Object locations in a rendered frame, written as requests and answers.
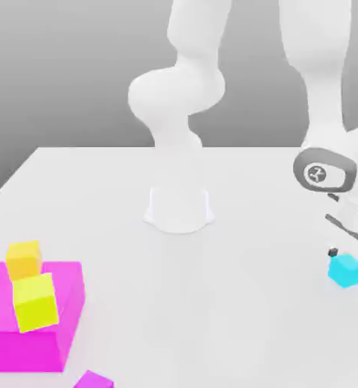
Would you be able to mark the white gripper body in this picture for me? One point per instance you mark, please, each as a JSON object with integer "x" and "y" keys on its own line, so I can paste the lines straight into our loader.
{"x": 350, "y": 235}

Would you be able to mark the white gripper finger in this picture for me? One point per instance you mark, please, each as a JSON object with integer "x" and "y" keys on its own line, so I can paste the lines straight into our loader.
{"x": 333, "y": 252}

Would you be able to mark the small cyan cube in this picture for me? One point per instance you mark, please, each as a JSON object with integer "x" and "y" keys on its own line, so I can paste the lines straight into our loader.
{"x": 346, "y": 269}

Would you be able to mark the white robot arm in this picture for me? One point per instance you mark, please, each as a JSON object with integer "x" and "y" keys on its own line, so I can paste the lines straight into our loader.
{"x": 179, "y": 91}

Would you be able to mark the small purple cube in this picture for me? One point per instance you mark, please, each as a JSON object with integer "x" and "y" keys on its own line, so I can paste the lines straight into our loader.
{"x": 94, "y": 381}

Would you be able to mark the small yellow cube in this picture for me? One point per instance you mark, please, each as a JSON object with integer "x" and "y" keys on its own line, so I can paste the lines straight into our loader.
{"x": 35, "y": 306}

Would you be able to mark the small orange cube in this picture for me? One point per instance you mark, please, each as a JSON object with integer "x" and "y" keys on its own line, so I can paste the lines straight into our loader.
{"x": 23, "y": 260}

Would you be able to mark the large magenta box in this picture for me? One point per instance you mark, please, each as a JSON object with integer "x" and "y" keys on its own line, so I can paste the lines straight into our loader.
{"x": 21, "y": 351}

